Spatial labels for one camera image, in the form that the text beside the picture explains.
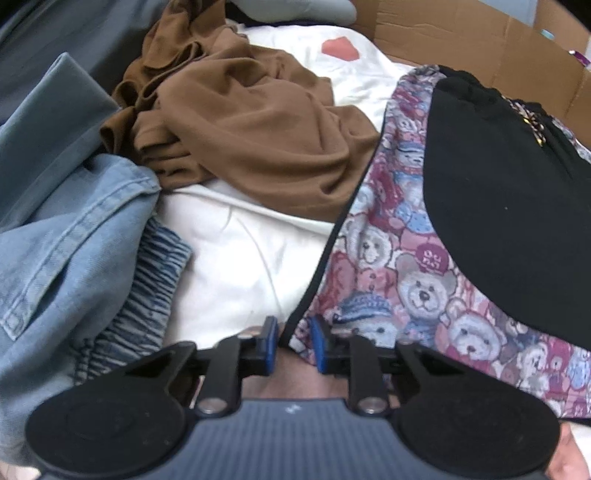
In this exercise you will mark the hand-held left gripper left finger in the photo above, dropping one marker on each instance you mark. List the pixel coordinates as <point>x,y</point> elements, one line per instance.
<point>268,344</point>

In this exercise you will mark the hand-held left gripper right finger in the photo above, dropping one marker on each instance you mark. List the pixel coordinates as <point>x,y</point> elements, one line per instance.
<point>319,344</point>

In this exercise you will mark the black shorts with teddy print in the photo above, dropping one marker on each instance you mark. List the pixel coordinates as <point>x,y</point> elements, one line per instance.
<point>498,184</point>

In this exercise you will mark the cream bear printed blanket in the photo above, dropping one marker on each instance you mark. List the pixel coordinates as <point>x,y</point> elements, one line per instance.
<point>240,258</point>

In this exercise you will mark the brown garment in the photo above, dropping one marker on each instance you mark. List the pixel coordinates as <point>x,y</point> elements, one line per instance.
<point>240,120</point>

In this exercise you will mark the blue denim jacket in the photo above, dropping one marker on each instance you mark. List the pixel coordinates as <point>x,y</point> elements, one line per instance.
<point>55,258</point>

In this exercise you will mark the person's bare leg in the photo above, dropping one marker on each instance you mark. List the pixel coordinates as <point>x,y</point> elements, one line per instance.
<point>572,457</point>

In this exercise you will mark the black cloth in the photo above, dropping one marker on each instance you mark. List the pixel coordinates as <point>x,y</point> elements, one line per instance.
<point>277,22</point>

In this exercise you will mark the grey neck pillow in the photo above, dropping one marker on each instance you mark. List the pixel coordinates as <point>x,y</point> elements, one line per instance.
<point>300,9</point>

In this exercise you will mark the brown cardboard sheet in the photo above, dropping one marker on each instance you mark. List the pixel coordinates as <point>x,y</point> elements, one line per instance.
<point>461,37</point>

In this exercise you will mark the dark grey pillow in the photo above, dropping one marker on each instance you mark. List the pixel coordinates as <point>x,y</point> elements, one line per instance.
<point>92,37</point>

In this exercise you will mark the purple pouch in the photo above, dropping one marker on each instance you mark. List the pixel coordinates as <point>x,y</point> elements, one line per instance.
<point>582,60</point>

